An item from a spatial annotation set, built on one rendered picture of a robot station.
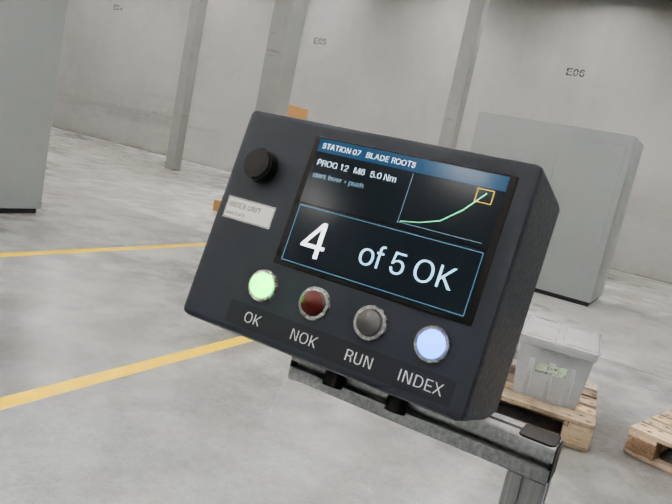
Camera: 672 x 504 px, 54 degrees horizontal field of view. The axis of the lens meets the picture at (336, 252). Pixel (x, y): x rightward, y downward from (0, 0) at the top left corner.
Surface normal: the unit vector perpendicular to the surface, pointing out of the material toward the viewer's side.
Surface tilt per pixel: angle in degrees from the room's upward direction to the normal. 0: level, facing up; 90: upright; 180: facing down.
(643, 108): 90
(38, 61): 90
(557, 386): 95
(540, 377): 95
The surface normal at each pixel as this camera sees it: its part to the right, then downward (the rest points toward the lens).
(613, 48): -0.48, 0.04
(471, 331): -0.42, -0.21
